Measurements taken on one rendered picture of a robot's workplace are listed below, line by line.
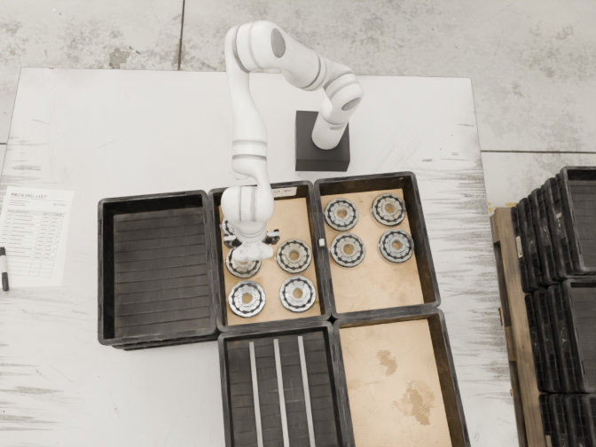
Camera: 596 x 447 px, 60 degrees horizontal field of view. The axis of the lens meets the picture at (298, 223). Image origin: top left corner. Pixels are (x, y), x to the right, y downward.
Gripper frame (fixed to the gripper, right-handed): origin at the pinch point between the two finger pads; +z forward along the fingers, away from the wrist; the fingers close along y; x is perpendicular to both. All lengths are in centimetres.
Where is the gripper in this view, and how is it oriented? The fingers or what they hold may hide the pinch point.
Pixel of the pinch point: (252, 246)
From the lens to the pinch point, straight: 132.7
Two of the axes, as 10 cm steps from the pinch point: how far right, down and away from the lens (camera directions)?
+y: -9.9, 0.9, -0.9
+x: 1.2, 9.5, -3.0
